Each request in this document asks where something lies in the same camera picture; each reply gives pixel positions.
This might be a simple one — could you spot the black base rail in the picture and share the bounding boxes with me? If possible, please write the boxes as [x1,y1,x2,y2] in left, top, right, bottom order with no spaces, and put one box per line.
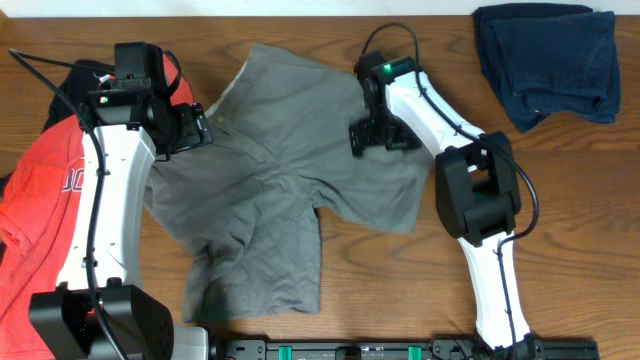
[172,327,600,360]

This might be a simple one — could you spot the black garment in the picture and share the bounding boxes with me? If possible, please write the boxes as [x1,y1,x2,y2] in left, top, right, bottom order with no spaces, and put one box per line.
[0,59,117,264]

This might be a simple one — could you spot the red printed t-shirt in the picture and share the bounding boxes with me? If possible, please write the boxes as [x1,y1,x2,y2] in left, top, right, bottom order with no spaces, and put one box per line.
[1,62,195,359]

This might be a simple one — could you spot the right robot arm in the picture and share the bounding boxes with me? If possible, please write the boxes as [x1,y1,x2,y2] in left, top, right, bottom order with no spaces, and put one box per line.
[349,52,530,358]

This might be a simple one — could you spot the folded navy blue garment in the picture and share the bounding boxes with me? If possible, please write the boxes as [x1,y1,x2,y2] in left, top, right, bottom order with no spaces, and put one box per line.
[472,3,621,133]

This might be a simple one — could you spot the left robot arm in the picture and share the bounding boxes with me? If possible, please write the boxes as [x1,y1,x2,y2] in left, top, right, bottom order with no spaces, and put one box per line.
[29,42,213,359]

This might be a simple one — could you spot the grey shorts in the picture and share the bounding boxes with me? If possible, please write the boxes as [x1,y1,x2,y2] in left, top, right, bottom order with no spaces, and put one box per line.
[144,44,433,323]

